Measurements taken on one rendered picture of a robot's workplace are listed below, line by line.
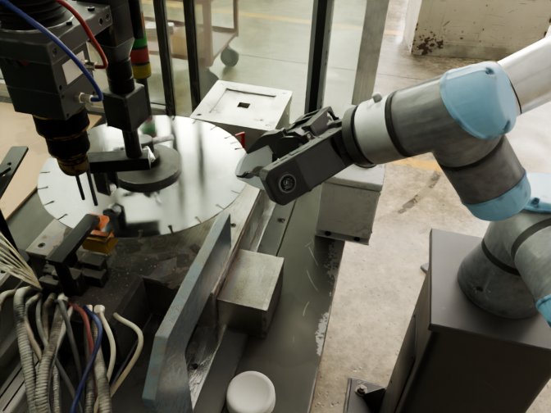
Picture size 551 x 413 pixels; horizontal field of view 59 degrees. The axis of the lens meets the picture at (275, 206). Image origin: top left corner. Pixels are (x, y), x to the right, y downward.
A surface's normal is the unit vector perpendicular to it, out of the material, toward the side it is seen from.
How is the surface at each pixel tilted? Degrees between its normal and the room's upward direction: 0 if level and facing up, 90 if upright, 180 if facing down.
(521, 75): 54
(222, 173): 0
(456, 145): 99
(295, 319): 0
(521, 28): 90
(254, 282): 0
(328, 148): 62
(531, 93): 86
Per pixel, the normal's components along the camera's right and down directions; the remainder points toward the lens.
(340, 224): -0.25, 0.62
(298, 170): 0.37, 0.18
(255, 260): 0.04, -0.76
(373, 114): -0.67, -0.26
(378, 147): -0.39, 0.69
